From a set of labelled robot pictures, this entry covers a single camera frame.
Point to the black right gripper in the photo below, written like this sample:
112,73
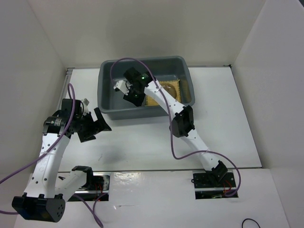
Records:
137,102

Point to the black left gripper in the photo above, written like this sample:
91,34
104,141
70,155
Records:
89,135

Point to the clear square plate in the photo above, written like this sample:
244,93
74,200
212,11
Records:
170,89

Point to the grey plastic bin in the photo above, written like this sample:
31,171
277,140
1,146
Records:
169,68

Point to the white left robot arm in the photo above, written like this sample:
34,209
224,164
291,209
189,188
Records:
44,199

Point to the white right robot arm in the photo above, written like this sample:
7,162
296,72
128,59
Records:
181,120

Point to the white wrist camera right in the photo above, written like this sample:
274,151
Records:
122,86

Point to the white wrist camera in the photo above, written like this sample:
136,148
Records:
122,86
84,106

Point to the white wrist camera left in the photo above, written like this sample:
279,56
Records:
84,106

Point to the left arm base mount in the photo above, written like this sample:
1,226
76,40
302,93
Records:
99,190

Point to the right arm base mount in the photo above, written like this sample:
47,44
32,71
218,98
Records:
205,190

